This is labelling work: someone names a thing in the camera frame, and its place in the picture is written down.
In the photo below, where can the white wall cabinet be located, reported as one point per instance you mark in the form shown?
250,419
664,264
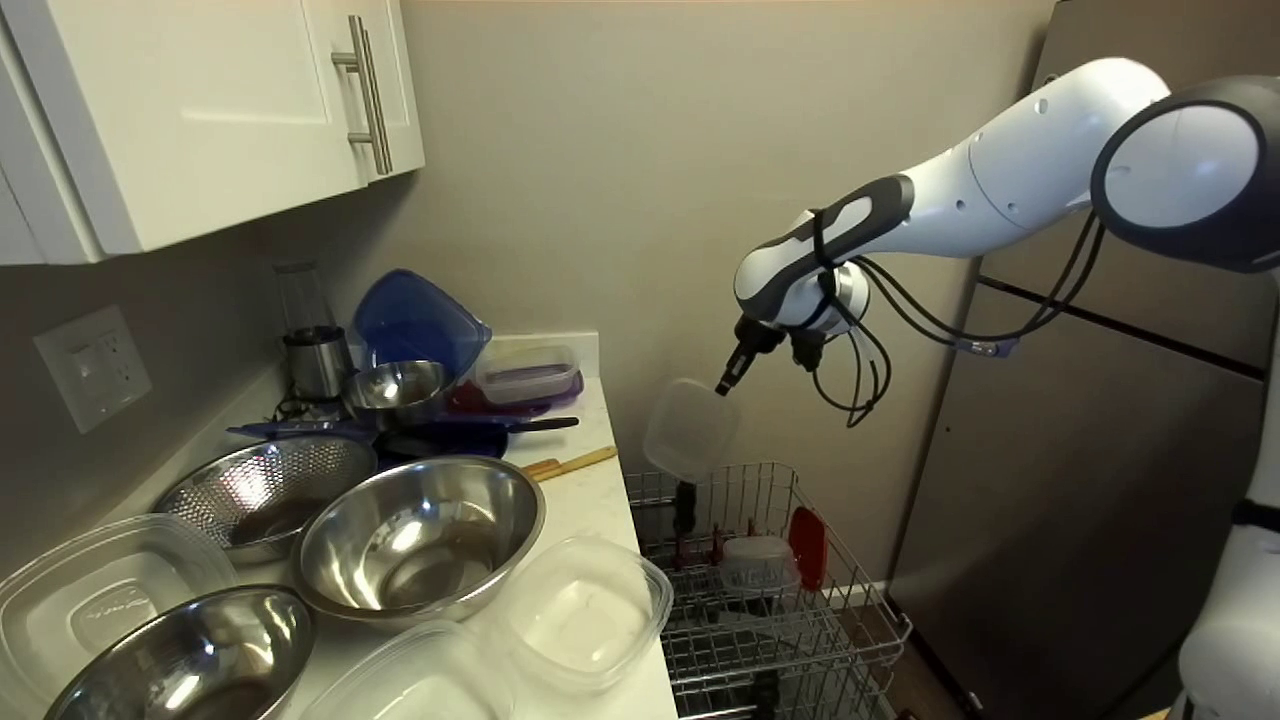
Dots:
202,106

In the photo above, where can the blue plastic bowl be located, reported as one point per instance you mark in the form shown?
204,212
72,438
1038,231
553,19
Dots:
415,321

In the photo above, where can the clear square plastic container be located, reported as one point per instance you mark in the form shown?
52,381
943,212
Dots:
574,622

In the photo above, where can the black utensil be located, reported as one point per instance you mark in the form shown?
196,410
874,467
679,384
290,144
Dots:
686,505

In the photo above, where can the black frying pan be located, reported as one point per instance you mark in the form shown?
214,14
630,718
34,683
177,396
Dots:
443,442

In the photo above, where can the stainless steel fridge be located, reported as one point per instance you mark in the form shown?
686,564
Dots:
1065,533

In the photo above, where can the steel cup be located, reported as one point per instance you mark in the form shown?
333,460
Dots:
316,365

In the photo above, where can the large steel mixing bowl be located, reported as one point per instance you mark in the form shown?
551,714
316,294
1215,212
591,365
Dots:
415,533

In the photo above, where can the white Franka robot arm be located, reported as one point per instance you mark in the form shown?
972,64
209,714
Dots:
1014,174

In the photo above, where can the steel bowl rear left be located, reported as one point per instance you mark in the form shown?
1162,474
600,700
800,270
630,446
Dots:
267,486

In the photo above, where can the clear container with purple lid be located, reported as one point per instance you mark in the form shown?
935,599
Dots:
527,384

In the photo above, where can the white wall outlet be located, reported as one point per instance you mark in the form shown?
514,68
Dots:
88,370

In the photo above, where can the wooden utensil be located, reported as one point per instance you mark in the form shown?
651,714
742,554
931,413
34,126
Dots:
574,467

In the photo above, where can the dark blue flat lid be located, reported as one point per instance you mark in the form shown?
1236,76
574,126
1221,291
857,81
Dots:
300,429

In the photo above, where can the small steel bowl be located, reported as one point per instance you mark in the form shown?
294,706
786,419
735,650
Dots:
393,384

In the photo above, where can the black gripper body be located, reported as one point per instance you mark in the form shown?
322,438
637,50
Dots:
765,336

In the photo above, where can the blue plastic plate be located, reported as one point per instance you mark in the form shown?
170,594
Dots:
452,404

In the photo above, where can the large clear plastic container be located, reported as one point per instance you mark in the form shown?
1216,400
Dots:
81,602

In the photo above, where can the red item in rack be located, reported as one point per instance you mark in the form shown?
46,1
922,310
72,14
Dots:
810,546

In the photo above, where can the white cup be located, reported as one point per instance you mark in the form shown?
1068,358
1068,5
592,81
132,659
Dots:
763,564

